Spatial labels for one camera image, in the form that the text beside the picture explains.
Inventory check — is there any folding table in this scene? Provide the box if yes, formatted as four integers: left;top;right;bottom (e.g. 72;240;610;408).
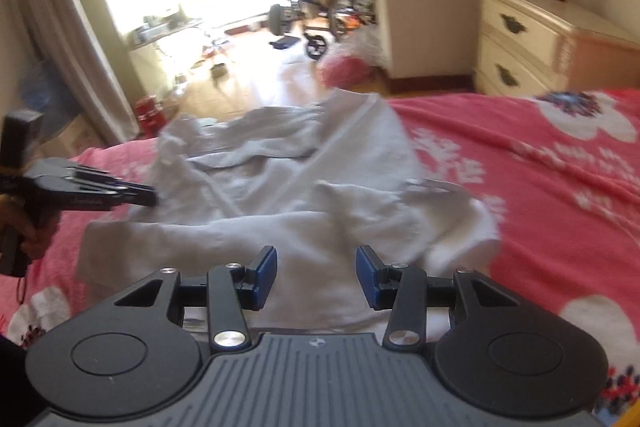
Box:
125;14;221;72

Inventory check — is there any person's left hand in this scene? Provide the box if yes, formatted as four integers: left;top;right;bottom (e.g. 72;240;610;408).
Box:
0;196;60;259

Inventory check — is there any white shirt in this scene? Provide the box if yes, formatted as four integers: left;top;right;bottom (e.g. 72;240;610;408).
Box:
75;88;501;333

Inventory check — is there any cream nightstand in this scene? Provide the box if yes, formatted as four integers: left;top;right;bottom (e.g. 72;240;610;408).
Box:
471;0;640;98

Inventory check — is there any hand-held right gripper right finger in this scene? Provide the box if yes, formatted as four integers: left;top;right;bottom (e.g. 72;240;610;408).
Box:
355;246;521;351

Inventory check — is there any plastic bag with red contents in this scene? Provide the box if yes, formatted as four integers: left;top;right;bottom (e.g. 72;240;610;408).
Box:
317;27;391;88

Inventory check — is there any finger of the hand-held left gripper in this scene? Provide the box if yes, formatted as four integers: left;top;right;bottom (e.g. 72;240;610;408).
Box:
75;164;157;208

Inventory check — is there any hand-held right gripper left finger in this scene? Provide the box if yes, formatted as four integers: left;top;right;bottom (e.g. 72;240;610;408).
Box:
114;246;278;354

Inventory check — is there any beige curtain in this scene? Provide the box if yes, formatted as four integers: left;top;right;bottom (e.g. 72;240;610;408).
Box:
0;0;138;148

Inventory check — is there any wheelchair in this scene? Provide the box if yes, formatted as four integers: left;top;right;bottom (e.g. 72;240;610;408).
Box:
267;0;381;60

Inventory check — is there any pink floral blanket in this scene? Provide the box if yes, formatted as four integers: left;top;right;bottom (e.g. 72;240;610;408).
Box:
0;88;640;418

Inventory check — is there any red thermos bottle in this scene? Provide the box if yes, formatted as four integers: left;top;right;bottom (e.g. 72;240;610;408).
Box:
134;96;166;138

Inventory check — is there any cardboard box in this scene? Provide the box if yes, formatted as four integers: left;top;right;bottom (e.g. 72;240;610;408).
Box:
50;112;108;152

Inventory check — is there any blue bag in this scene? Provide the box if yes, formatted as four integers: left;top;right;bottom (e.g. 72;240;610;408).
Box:
17;57;83;138

